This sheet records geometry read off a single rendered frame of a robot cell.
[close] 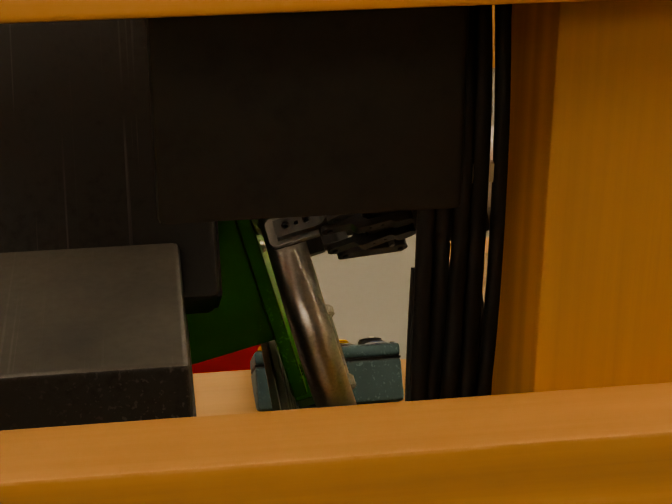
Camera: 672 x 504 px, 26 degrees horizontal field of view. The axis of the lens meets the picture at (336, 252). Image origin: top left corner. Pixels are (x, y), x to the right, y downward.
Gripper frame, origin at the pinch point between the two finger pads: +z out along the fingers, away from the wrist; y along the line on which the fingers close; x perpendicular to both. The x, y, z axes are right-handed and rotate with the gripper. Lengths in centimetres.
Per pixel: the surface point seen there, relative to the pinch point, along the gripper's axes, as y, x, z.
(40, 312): 14.2, 5.3, 16.8
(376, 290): -250, -76, -10
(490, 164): 26.6, 9.5, -12.2
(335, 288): -250, -79, -1
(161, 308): 13.1, 7.1, 9.3
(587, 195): 32.4, 14.9, -15.6
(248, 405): -41.7, 0.1, 10.3
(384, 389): -41.8, 2.6, -3.4
